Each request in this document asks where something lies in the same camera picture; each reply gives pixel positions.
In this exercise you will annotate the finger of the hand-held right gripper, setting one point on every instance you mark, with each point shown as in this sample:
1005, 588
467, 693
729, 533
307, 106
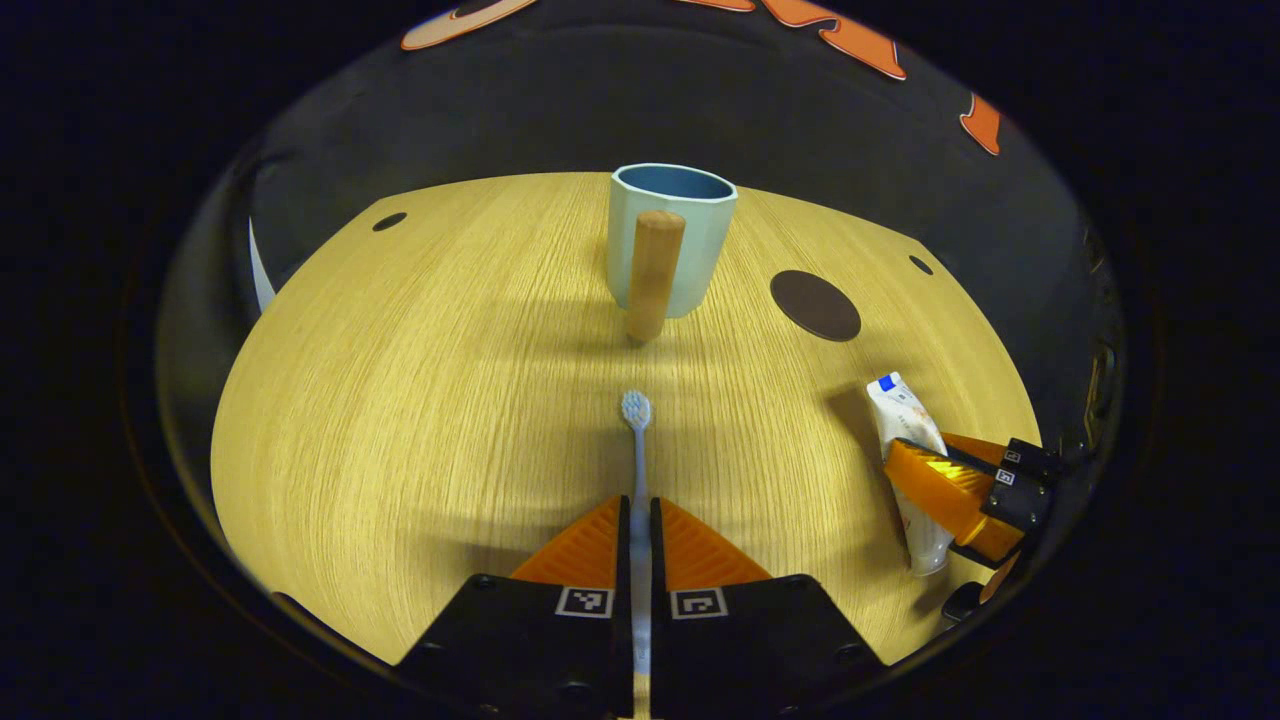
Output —
950, 495
1030, 462

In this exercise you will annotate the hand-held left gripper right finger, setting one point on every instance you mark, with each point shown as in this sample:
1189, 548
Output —
750, 650

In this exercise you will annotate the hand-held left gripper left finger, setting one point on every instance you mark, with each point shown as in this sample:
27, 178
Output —
540, 650

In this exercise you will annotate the white toothpaste tube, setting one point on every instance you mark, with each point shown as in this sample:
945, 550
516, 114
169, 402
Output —
905, 410

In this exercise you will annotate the dark brown round coaster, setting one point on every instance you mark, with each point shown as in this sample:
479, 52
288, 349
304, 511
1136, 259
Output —
815, 305

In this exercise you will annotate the light blue toothbrush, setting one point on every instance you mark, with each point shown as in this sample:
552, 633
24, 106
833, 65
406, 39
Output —
637, 410

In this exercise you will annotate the black backdrop cloth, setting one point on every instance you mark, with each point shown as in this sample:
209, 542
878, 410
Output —
560, 110

